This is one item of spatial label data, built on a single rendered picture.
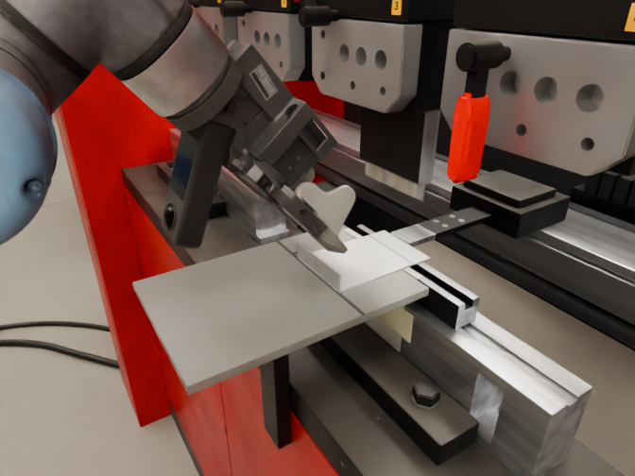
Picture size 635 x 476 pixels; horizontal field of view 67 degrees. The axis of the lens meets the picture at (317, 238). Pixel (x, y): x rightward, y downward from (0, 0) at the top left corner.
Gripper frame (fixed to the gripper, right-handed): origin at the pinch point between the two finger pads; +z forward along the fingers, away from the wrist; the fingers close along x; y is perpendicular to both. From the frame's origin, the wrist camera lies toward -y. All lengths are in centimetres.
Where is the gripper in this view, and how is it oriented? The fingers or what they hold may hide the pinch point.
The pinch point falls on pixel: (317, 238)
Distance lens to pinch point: 50.5
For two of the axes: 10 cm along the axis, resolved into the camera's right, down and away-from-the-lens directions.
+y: 6.5, -7.6, 0.6
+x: -5.4, -3.9, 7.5
